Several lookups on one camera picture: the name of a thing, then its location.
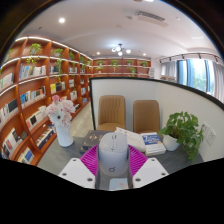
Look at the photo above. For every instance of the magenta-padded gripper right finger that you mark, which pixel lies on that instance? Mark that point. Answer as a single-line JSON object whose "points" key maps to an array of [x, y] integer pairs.
{"points": [[150, 171]]}

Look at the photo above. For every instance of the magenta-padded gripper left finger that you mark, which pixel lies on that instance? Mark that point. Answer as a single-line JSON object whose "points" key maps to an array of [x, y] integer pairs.
{"points": [[75, 171]]}

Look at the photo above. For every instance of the white computer mouse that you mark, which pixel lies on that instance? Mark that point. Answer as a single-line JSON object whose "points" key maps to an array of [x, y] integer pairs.
{"points": [[112, 153]]}

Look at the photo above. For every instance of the white book with blue cover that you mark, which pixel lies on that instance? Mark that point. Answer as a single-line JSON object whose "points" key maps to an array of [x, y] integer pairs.
{"points": [[152, 143]]}

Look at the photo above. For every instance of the white vase with pink flowers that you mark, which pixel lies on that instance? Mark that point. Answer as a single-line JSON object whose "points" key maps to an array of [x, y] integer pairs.
{"points": [[64, 133]]}

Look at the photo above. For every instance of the green plant in white pot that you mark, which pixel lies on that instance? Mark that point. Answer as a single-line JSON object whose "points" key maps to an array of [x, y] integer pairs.
{"points": [[181, 128]]}

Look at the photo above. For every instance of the tan upholstered chair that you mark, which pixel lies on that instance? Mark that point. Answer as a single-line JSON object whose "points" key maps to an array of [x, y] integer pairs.
{"points": [[146, 116], [111, 111]]}

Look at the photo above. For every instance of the orange wooden bookshelf unit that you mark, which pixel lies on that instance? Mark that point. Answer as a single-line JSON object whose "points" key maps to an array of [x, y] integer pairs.
{"points": [[30, 100]]}

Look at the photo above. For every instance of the window with curtains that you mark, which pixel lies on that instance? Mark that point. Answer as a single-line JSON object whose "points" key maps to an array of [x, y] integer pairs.
{"points": [[196, 75]]}

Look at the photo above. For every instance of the orange shelf unit with plants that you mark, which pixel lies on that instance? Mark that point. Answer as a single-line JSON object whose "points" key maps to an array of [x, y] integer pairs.
{"points": [[120, 66]]}

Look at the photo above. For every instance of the ceiling light cluster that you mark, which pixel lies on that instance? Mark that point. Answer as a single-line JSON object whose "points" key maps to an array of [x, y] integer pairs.
{"points": [[119, 50]]}

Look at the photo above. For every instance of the ceiling air vent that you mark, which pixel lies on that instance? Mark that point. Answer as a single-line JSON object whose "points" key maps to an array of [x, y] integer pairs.
{"points": [[150, 17]]}

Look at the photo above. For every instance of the white wall socket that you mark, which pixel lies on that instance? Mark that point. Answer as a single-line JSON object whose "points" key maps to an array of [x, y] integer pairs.
{"points": [[204, 129], [211, 136]]}

